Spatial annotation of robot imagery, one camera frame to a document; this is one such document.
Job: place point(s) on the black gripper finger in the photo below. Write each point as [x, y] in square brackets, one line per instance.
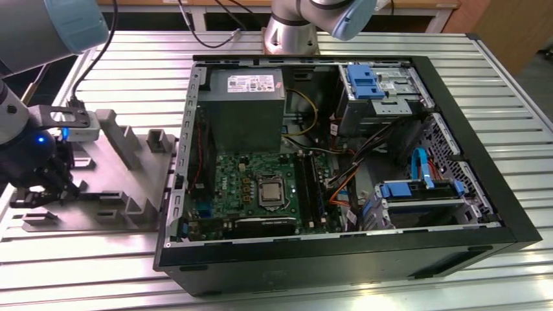
[26, 201]
[64, 181]

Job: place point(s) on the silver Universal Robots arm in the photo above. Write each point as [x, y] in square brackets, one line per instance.
[43, 26]

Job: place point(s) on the black RAM slot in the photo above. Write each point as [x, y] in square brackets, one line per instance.
[311, 191]
[305, 191]
[316, 191]

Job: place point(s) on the grey parts rack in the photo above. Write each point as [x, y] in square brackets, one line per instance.
[120, 181]

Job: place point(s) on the blue motherboard connector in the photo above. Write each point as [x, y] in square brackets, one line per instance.
[206, 210]

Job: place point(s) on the green motherboard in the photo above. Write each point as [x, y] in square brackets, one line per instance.
[234, 168]

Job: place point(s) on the grey power supply unit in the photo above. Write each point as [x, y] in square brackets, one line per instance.
[242, 123]

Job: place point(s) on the black graphics card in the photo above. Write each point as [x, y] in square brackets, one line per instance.
[263, 226]

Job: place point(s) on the silver CPU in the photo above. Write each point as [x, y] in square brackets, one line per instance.
[272, 191]

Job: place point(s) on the black CPU socket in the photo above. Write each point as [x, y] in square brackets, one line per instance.
[274, 209]

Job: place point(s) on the black open PC case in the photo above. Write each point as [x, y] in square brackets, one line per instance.
[303, 269]

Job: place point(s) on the metal disk bay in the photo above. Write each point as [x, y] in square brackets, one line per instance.
[373, 215]

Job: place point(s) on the hard disk in blue carrier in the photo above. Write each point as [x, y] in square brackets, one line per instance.
[400, 189]

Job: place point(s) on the grey metal drive cage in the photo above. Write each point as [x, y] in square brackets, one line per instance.
[388, 108]

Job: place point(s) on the white framed wooden desk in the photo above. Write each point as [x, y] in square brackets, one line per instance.
[440, 19]

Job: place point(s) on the brown wooden cabinet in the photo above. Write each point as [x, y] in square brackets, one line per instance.
[509, 26]

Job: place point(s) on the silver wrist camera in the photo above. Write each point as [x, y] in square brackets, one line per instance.
[84, 134]

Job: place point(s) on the black camera bracket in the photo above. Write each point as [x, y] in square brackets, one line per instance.
[43, 113]

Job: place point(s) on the blue plastic drive bracket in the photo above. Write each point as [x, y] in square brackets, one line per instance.
[363, 81]

